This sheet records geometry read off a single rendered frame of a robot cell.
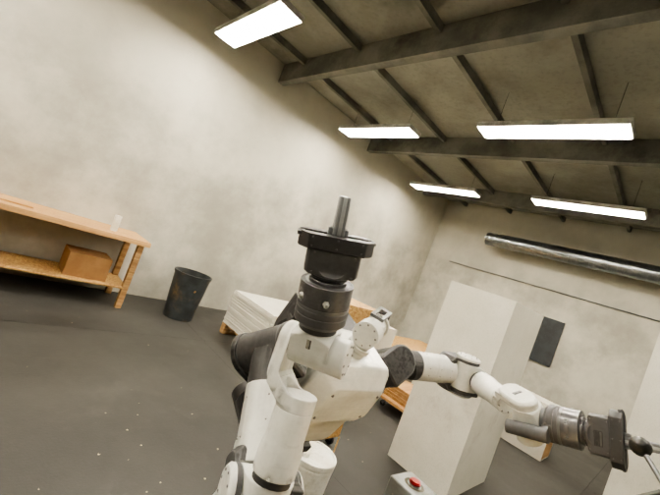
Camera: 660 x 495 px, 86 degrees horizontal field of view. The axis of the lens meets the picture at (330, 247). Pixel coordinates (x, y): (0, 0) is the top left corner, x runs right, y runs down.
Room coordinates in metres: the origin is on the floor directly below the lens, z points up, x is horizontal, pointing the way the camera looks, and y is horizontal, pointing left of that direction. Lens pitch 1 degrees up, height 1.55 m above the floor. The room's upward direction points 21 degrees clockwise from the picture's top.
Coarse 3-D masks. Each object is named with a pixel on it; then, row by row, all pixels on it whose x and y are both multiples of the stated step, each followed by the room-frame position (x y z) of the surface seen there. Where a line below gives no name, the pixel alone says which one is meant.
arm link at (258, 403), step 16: (256, 384) 0.71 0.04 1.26; (256, 400) 0.69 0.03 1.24; (272, 400) 0.70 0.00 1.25; (256, 416) 0.67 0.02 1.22; (240, 432) 0.67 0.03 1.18; (256, 432) 0.65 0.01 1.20; (240, 448) 0.64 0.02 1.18; (256, 448) 0.64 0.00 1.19; (240, 464) 0.60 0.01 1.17; (224, 480) 0.59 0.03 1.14; (240, 480) 0.57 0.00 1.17
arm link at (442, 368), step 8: (424, 352) 1.15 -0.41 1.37; (448, 352) 1.20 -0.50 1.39; (424, 360) 1.10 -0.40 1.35; (432, 360) 1.11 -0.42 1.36; (440, 360) 1.13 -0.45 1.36; (448, 360) 1.15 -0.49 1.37; (456, 360) 1.16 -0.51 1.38; (464, 360) 1.15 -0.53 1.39; (472, 360) 1.14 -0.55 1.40; (424, 368) 1.09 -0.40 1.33; (432, 368) 1.10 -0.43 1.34; (440, 368) 1.12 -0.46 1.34; (448, 368) 1.13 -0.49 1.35; (456, 368) 1.15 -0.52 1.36; (424, 376) 1.10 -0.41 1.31; (432, 376) 1.11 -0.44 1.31; (440, 376) 1.12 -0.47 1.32; (448, 376) 1.14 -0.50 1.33; (456, 376) 1.15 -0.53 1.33; (440, 384) 1.18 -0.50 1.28; (448, 384) 1.16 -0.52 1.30
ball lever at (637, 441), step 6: (636, 438) 0.73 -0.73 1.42; (642, 438) 0.73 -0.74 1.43; (630, 444) 0.74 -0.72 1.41; (636, 444) 0.73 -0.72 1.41; (642, 444) 0.72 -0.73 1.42; (648, 444) 0.72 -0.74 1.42; (636, 450) 0.72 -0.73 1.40; (642, 450) 0.72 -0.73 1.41; (648, 450) 0.71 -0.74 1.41; (642, 456) 0.72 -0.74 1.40; (648, 456) 0.71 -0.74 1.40; (648, 462) 0.71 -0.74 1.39; (654, 468) 0.69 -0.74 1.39; (654, 474) 0.69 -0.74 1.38
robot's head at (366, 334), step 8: (368, 320) 0.86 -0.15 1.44; (376, 320) 0.87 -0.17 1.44; (360, 328) 0.85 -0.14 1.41; (368, 328) 0.84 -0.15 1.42; (376, 328) 0.84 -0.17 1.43; (384, 328) 0.91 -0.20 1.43; (352, 336) 0.92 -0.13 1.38; (360, 336) 0.85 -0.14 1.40; (368, 336) 0.84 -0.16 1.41; (376, 336) 0.84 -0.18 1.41; (360, 344) 0.85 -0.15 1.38; (368, 344) 0.84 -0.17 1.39; (376, 344) 0.84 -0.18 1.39; (360, 352) 0.89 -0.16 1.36; (368, 352) 0.90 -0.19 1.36
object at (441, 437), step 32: (448, 320) 3.31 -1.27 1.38; (480, 320) 3.11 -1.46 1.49; (512, 320) 2.99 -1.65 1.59; (480, 352) 3.05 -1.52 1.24; (512, 352) 3.18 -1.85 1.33; (416, 384) 3.36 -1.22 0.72; (416, 416) 3.28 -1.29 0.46; (448, 416) 3.09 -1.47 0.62; (480, 416) 3.05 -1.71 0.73; (416, 448) 3.21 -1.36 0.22; (448, 448) 3.03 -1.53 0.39; (480, 448) 3.25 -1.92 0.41; (448, 480) 2.97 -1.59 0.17; (480, 480) 3.49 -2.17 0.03
